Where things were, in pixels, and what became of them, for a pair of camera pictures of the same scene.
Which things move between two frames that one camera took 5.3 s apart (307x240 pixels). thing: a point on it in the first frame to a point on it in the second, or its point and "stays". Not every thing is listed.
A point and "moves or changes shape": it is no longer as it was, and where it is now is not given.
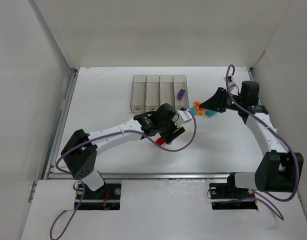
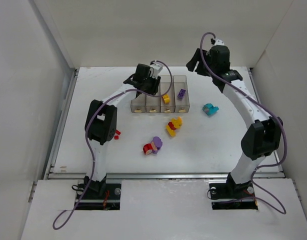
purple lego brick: x=181 y=94 stays
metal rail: x=145 y=176 stays
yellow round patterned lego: x=200 y=111 to x=166 y=98
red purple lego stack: x=160 y=140 moves or changes shape
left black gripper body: x=174 y=132 to x=145 y=84
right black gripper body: x=221 y=100 to x=198 y=63
